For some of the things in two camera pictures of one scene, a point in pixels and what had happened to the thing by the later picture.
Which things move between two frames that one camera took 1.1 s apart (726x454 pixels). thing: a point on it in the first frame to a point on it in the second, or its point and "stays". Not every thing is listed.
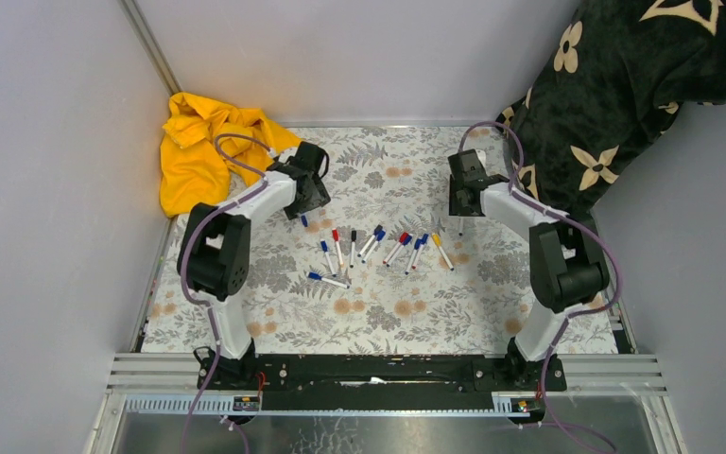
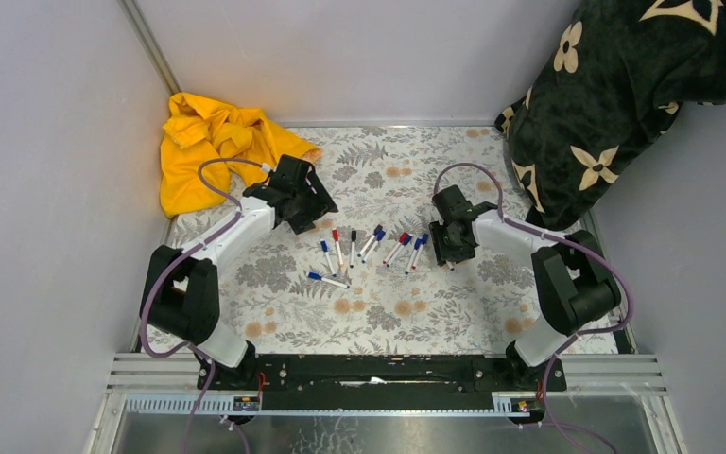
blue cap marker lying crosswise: [315, 275] stays
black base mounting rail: [379, 381] stays
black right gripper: [455, 208] to [441, 253]
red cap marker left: [336, 238] stays
